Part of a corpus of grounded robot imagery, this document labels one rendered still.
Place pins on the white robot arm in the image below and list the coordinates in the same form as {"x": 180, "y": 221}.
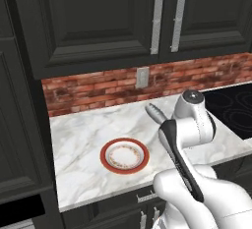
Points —
{"x": 193, "y": 203}

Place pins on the red rimmed white plate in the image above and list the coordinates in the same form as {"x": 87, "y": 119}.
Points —
{"x": 124, "y": 156}

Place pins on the tall dark oven cabinet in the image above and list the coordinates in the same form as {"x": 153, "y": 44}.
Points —
{"x": 19, "y": 108}

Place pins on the wide dark upper cupboard door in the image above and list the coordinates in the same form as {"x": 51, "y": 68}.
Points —
{"x": 92, "y": 20}

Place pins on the dark drawer front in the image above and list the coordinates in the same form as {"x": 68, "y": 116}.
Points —
{"x": 114, "y": 200}

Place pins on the black glass hob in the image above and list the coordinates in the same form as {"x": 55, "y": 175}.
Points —
{"x": 229, "y": 108}

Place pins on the dark lower cupboard door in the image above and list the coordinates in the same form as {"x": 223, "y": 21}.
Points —
{"x": 108, "y": 218}
{"x": 157, "y": 215}

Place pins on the narrow dark upper cupboard door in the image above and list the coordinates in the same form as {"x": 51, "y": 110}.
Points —
{"x": 216, "y": 13}

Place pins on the dark cabinet front under hob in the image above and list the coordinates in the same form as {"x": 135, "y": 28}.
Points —
{"x": 234, "y": 172}

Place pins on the grey wall outlet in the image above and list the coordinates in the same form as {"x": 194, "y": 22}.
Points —
{"x": 142, "y": 77}

